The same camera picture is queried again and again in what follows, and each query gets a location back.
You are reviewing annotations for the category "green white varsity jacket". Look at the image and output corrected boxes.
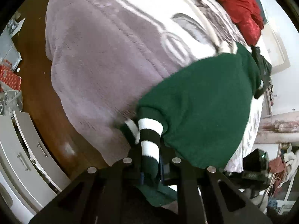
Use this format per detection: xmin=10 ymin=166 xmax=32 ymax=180
xmin=121 ymin=44 xmax=261 ymax=207

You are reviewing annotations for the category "pink garment on sill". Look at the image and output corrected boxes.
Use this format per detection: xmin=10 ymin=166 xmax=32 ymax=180
xmin=268 ymin=157 xmax=285 ymax=173

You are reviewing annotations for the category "pink floral curtain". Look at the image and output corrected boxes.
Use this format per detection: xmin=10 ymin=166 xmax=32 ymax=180
xmin=255 ymin=111 xmax=298 ymax=144

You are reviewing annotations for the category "white drawer cabinet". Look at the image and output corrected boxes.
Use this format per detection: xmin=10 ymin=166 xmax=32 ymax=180
xmin=1 ymin=111 xmax=70 ymax=223

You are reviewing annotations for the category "black leather garment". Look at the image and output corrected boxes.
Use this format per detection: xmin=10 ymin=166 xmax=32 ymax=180
xmin=250 ymin=46 xmax=272 ymax=99

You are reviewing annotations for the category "beige bed headboard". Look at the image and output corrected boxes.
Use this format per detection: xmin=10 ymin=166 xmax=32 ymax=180
xmin=258 ymin=22 xmax=290 ymax=74

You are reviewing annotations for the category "floral purple bed blanket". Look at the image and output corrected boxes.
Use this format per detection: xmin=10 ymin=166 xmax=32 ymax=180
xmin=44 ymin=0 xmax=266 ymax=174

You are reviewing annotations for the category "red quilted comforter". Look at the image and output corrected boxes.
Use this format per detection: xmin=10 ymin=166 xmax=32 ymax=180
xmin=217 ymin=0 xmax=264 ymax=46

